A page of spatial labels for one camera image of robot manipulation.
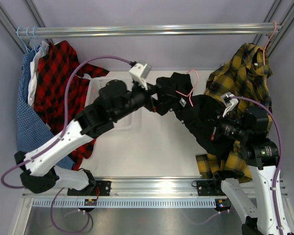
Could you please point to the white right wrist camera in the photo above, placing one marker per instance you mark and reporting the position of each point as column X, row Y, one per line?
column 229, row 101

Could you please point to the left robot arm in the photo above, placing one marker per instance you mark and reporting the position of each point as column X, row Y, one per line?
column 115, row 101

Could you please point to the pink wire hanger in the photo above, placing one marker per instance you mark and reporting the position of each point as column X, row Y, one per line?
column 267, row 43
column 191, row 90

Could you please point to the slotted white cable duct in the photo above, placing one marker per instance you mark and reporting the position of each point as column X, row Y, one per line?
column 125, row 203

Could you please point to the red black plaid shirt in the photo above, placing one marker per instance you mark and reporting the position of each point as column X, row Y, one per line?
column 54, row 71

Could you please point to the left frame post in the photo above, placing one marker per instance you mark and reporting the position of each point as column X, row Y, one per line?
column 10, row 27

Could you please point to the yellow plaid shirt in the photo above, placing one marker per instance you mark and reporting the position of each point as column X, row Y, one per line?
column 244, row 75

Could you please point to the frame post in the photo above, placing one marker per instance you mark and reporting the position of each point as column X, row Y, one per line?
column 281, row 12
column 10, row 27

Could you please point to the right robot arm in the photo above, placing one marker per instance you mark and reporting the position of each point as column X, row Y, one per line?
column 262, row 157

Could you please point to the black mounting plate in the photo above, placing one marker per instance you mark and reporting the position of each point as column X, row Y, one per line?
column 208, row 187
column 103, row 187

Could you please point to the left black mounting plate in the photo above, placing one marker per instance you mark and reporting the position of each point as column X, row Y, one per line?
column 103, row 187

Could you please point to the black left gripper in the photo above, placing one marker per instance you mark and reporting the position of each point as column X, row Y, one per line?
column 151, row 103

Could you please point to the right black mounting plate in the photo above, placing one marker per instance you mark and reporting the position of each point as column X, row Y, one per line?
column 208, row 187

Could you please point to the white shirt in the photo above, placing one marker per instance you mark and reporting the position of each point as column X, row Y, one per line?
column 34, row 74

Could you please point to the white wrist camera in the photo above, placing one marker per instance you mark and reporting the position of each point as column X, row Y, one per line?
column 229, row 101
column 139, row 72

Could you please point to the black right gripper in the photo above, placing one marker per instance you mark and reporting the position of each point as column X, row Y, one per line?
column 216, row 131

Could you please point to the white plastic basket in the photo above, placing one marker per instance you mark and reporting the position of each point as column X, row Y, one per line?
column 95, row 85

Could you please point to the aluminium hanging rail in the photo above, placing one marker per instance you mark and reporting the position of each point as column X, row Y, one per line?
column 155, row 30

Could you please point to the blue checked shirt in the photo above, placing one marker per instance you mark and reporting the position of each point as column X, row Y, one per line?
column 31, row 130

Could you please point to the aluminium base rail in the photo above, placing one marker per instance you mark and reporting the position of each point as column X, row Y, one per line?
column 148, row 187

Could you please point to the right frame post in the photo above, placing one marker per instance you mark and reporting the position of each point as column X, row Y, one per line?
column 281, row 12

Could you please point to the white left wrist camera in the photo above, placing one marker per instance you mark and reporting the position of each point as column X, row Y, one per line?
column 139, row 72

